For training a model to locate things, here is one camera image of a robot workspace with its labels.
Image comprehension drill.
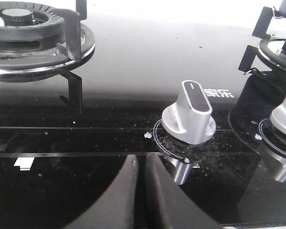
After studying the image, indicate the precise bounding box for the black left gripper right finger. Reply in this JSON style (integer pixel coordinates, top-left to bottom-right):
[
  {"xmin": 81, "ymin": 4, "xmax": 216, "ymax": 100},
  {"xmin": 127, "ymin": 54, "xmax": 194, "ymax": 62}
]
[{"xmin": 145, "ymin": 154, "xmax": 222, "ymax": 229}]

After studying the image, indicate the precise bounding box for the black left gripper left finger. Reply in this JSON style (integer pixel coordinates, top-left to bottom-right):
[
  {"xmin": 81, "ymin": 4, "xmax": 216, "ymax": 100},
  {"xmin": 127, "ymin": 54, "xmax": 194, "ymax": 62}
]
[{"xmin": 66, "ymin": 155, "xmax": 138, "ymax": 229}]

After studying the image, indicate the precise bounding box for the right black pot support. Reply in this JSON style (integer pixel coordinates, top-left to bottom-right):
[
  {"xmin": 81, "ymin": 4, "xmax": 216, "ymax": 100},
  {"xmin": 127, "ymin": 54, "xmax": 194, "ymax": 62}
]
[{"xmin": 238, "ymin": 7, "xmax": 286, "ymax": 73}]

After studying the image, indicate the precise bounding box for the black glass gas cooktop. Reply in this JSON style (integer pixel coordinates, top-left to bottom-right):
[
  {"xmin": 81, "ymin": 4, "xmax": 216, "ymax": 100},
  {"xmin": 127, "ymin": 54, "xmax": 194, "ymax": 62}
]
[{"xmin": 0, "ymin": 14, "xmax": 286, "ymax": 229}]

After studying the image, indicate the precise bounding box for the silver left stove knob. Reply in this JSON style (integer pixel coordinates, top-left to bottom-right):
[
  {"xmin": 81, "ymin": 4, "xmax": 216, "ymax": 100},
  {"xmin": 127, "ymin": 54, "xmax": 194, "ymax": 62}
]
[{"xmin": 162, "ymin": 80, "xmax": 216, "ymax": 145}]

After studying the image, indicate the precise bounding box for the left gas burner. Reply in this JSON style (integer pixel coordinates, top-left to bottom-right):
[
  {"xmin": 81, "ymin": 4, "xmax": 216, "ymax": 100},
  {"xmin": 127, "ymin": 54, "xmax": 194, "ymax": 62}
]
[{"xmin": 0, "ymin": 1, "xmax": 65, "ymax": 53}]

